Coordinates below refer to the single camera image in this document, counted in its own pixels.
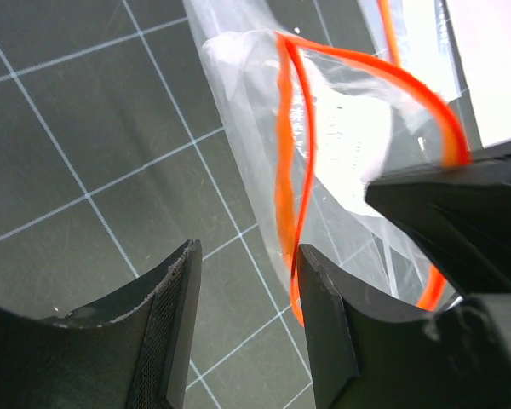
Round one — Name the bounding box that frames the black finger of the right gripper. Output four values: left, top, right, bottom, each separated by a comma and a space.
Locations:
365, 140, 511, 295

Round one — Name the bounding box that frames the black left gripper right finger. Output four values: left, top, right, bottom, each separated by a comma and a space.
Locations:
298, 245, 511, 408

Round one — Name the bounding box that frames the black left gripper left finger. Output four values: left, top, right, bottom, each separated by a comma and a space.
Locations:
0, 240, 202, 408

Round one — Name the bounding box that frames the clear zip bag orange zipper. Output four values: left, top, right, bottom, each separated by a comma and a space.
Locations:
185, 1, 468, 316

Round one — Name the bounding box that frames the black grid cutting mat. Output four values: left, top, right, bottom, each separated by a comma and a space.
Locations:
0, 1, 313, 408

